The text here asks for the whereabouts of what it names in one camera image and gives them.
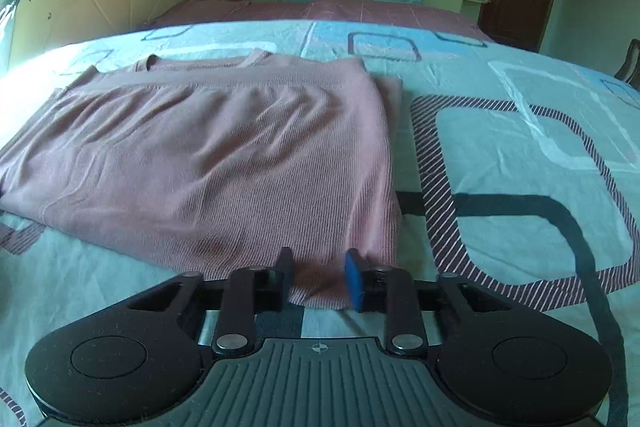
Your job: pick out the pink checked bedsheet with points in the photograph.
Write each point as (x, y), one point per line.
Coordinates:
(375, 14)

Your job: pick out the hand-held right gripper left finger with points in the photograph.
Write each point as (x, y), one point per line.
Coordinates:
(287, 279)

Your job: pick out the wooden chair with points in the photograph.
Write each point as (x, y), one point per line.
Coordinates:
(629, 64)

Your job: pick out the pink sweater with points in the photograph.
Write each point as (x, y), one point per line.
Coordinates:
(200, 167)

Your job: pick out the bed with patterned sheet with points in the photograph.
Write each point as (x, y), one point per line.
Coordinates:
(525, 157)

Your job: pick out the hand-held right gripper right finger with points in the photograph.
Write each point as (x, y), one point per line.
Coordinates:
(354, 279)

